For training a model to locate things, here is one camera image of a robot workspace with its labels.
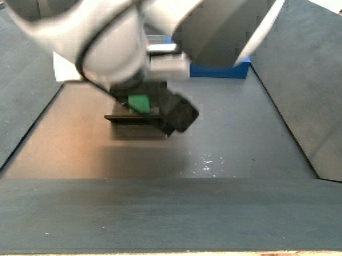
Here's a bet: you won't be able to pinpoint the green hexagon bar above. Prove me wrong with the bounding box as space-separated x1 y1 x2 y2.
128 95 150 113

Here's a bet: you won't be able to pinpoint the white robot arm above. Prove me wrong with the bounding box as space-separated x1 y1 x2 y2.
4 0 285 87

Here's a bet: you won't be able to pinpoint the blue foam peg board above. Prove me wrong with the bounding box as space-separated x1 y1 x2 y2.
170 35 250 79

